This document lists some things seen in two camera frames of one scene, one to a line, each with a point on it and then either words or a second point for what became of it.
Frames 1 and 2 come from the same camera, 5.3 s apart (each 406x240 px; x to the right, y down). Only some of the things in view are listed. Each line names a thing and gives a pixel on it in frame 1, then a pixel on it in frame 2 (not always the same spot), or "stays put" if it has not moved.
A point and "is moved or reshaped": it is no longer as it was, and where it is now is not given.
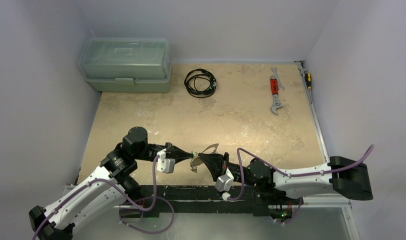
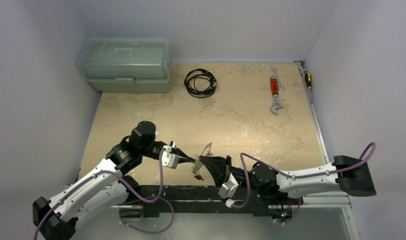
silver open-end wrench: [274, 70] stays put
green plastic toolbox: [127, 65] stays put
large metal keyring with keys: [197, 160] is moved or reshaped
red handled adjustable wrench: [274, 91] stays put
